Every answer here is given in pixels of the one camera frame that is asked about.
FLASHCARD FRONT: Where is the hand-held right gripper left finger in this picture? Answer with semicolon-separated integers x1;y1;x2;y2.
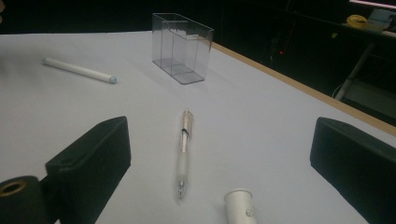
45;116;132;224

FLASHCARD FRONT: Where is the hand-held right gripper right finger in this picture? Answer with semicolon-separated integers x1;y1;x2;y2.
309;116;396;224

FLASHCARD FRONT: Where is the white pen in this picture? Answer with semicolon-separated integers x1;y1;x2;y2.
42;57;118;85

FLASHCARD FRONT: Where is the silver clear pen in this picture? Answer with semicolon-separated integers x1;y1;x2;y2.
176;107;194;200

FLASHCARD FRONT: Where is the clear plastic pen holder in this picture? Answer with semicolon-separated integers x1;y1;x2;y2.
151;12;215;86

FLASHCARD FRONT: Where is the wooden table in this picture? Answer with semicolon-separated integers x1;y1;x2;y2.
212;42;396;138

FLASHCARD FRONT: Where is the white metal stand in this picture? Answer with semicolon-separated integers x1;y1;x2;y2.
334;42;396;119

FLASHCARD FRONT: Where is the white table cover sheet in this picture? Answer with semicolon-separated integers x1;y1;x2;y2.
0;31;396;224

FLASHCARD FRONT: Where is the yellow roll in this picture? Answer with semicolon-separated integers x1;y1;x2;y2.
346;14;369;30

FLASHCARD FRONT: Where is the light blue box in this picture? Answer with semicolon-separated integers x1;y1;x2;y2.
367;8;395;32

